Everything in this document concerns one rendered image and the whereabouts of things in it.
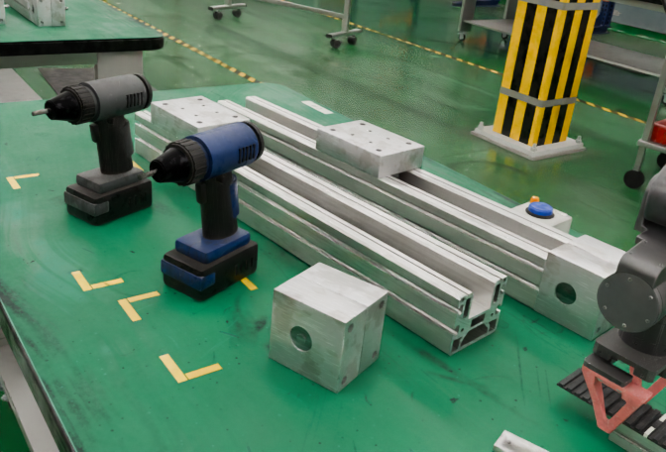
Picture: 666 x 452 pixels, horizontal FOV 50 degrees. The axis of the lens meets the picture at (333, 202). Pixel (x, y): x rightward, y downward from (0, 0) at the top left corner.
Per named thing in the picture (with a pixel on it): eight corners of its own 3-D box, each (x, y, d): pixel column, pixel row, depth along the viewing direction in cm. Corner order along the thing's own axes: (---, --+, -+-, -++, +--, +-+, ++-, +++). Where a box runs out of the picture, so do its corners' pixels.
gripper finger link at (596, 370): (564, 420, 76) (586, 347, 72) (598, 395, 81) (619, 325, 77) (623, 458, 72) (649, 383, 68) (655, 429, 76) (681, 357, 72)
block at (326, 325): (388, 349, 89) (398, 283, 85) (336, 394, 80) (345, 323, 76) (323, 318, 93) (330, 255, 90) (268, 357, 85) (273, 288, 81)
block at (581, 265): (633, 312, 103) (652, 255, 99) (591, 341, 95) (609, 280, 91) (578, 285, 109) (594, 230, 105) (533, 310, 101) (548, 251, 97)
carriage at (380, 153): (419, 181, 126) (424, 145, 123) (376, 193, 119) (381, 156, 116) (357, 153, 136) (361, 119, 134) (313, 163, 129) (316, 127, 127)
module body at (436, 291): (496, 330, 95) (508, 275, 91) (448, 356, 88) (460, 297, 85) (179, 145, 147) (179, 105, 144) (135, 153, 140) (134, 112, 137)
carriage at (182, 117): (248, 154, 130) (250, 118, 127) (196, 165, 123) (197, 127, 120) (200, 128, 140) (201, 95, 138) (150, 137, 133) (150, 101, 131)
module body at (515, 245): (570, 289, 107) (583, 240, 104) (533, 310, 101) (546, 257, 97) (254, 132, 159) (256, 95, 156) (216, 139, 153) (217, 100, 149)
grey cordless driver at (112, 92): (159, 204, 120) (159, 77, 111) (57, 243, 105) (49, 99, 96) (128, 191, 124) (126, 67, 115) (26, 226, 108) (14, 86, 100)
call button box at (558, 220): (565, 249, 120) (574, 215, 118) (533, 264, 114) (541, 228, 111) (525, 230, 125) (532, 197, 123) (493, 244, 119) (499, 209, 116)
